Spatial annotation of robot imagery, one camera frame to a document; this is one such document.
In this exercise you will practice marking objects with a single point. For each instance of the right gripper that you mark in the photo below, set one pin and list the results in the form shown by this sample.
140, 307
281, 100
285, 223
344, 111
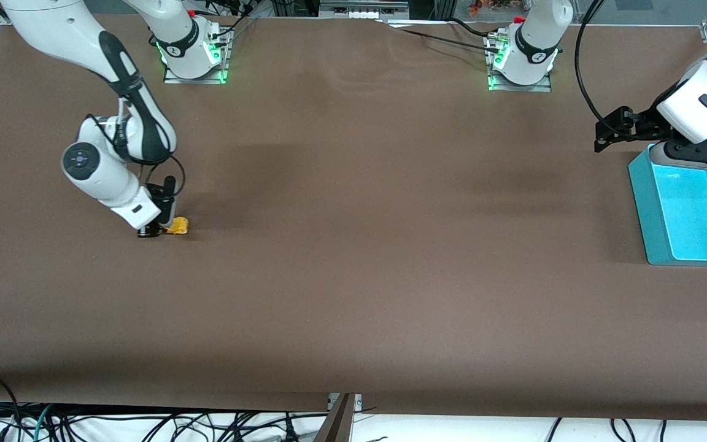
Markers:
163, 197

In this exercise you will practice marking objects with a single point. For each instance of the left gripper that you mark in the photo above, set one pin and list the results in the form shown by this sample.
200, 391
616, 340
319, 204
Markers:
643, 124

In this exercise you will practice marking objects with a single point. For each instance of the yellow beetle toy car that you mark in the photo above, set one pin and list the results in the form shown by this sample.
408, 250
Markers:
179, 226

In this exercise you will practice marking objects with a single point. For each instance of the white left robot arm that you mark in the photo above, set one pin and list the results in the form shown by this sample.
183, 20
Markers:
534, 43

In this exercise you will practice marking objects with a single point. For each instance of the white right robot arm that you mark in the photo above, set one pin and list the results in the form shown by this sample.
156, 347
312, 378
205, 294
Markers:
126, 116

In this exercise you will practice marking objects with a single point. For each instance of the teal plastic bin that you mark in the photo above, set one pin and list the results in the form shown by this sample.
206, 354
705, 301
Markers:
691, 215

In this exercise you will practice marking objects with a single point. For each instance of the orange background object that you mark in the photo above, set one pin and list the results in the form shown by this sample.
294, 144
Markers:
491, 5

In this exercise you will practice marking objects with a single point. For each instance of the grey support beam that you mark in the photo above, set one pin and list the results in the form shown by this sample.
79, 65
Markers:
336, 423

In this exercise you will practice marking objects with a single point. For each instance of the white power strip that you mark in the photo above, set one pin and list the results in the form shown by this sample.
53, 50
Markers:
359, 10

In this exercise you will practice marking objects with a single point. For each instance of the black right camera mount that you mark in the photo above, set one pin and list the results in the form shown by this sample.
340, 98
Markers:
162, 187

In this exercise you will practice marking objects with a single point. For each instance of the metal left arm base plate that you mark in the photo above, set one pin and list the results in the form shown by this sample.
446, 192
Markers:
522, 87

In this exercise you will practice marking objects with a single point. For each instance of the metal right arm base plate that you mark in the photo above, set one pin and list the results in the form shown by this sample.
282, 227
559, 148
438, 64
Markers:
197, 78

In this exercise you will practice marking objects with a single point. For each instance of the small metal table bracket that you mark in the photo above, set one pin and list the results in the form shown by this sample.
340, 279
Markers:
358, 402

